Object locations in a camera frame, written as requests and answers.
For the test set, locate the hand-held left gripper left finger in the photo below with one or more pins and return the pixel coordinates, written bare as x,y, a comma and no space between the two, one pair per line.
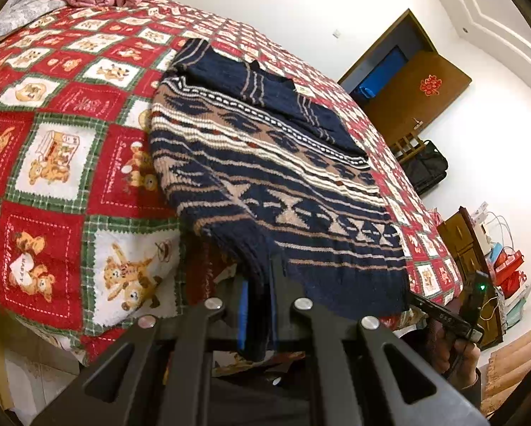
243,315

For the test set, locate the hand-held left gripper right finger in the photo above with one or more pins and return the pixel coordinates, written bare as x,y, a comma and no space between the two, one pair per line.
276,310

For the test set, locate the navy patterned knit sweater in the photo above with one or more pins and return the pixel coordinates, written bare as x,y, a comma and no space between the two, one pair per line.
269,177

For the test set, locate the person's right forearm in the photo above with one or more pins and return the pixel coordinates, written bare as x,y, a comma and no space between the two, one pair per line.
467,397

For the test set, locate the person's right hand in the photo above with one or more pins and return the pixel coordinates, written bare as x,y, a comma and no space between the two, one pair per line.
465,361

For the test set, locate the wooden cabinet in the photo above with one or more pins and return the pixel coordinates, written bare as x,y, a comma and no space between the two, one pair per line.
462,248

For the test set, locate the red gift bag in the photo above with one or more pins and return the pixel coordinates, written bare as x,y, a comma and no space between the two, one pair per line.
509,270

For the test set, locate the beige floor rug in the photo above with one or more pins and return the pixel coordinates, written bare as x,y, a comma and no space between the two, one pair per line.
513,364

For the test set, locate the white power strip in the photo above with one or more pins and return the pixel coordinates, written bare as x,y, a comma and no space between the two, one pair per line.
481,215

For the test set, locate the black bag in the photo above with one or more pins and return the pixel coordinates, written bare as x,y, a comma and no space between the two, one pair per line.
425,168

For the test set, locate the wooden chair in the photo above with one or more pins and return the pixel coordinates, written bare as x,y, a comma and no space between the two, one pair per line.
407,148

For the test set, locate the brown wooden door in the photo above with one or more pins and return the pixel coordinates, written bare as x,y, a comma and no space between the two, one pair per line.
407,102

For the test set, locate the red paper door decoration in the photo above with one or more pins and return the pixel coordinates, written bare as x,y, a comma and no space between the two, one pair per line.
430,85

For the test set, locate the red checked printed blanket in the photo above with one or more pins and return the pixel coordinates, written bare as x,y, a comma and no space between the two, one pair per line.
52,151

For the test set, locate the grey floral pillow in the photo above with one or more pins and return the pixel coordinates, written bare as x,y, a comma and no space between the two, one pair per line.
21,13

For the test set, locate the dark wooden door frame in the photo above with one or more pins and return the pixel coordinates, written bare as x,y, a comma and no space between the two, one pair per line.
389,26

